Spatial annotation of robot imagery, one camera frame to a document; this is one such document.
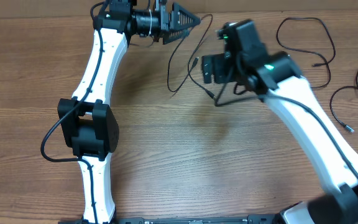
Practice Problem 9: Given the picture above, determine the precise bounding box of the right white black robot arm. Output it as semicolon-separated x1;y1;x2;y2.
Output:
202;19;358;223

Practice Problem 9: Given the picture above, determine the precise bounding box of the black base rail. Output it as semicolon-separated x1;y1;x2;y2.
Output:
57;213;281;224

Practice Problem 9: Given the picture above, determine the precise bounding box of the black usb cable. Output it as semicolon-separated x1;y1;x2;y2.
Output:
329;57;358;134
167;13;216;100

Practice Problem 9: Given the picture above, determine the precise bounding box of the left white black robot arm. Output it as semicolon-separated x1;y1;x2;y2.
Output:
57;1;201;223

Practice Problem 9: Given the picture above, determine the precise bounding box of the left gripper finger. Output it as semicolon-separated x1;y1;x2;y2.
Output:
171;2;201;31
163;29;190;45

